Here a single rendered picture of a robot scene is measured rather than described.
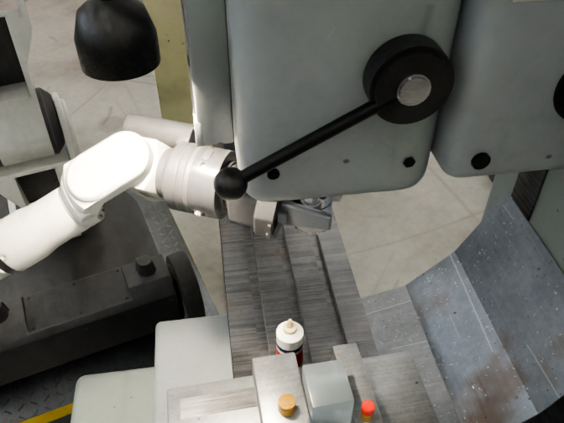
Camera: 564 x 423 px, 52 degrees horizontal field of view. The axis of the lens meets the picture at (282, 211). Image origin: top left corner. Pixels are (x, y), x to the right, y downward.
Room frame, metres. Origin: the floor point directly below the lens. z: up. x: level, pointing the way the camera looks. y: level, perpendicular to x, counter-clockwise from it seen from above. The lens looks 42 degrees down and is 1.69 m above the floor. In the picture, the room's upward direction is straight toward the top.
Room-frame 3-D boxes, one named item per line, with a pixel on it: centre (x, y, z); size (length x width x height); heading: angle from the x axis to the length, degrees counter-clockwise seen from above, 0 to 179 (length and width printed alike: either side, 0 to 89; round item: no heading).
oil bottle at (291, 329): (0.51, -0.01, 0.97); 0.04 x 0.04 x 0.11
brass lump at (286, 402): (0.38, -0.01, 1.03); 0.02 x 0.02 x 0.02
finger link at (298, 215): (0.50, -0.03, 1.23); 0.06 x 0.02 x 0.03; 73
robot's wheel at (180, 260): (1.03, 0.26, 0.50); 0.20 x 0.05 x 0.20; 25
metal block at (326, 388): (0.39, -0.06, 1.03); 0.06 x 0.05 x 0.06; 10
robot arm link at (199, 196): (0.56, 0.05, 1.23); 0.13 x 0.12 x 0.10; 163
